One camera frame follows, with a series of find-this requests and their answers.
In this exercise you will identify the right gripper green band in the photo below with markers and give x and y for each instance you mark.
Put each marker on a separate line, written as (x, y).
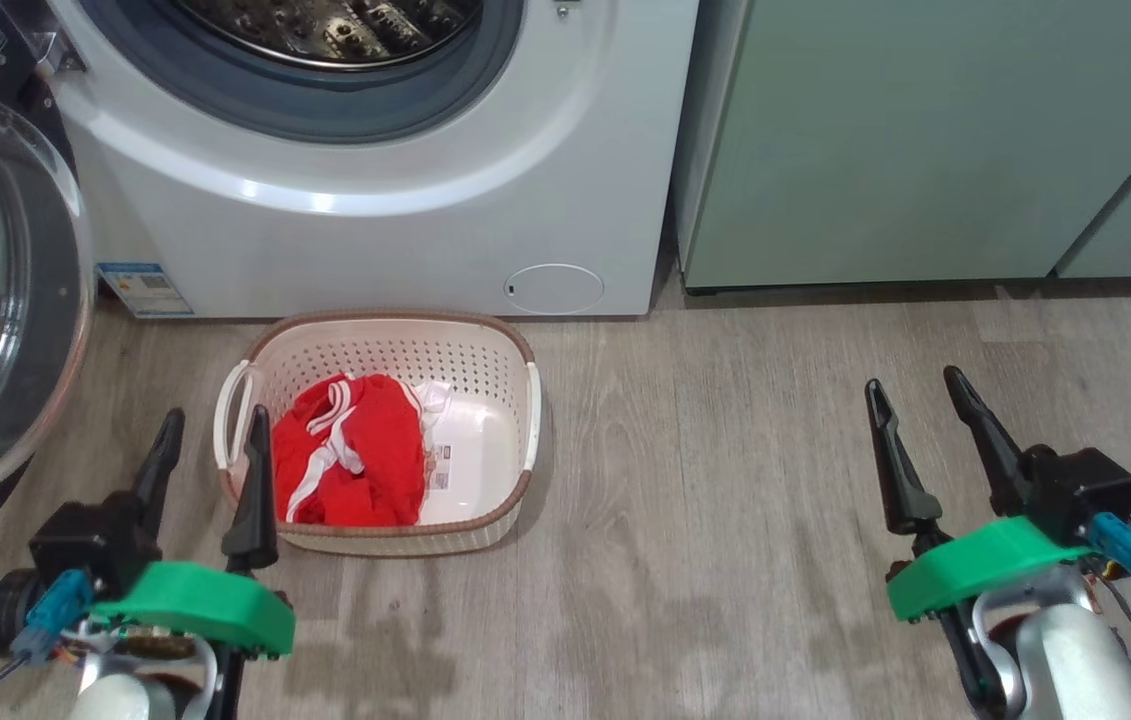
(975, 565)

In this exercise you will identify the white front-load washing machine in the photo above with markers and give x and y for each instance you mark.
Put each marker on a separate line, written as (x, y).
(375, 240)

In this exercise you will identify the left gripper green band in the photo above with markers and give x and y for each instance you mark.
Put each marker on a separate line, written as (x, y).
(195, 605)

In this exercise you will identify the cream perforated laundry basket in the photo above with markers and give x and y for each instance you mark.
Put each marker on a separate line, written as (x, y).
(485, 360)

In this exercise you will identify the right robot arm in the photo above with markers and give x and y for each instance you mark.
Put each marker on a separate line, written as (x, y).
(1075, 660)

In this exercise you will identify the washing machine glass door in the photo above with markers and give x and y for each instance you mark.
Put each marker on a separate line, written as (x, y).
(35, 300)

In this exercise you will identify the large pale green cabinet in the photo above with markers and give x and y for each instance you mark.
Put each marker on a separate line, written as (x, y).
(875, 140)

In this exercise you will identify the round white filter cover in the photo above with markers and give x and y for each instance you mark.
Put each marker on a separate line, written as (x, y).
(555, 288)

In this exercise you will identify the red garment with white stripes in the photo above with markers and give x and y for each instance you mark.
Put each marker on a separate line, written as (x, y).
(365, 460)

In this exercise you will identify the blue energy label sticker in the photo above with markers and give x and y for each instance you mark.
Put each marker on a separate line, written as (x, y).
(143, 290)

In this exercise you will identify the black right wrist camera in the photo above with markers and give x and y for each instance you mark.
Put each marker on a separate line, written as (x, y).
(1085, 490)

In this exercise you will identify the printed label inside basket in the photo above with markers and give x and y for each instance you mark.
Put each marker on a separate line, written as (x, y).
(440, 468)

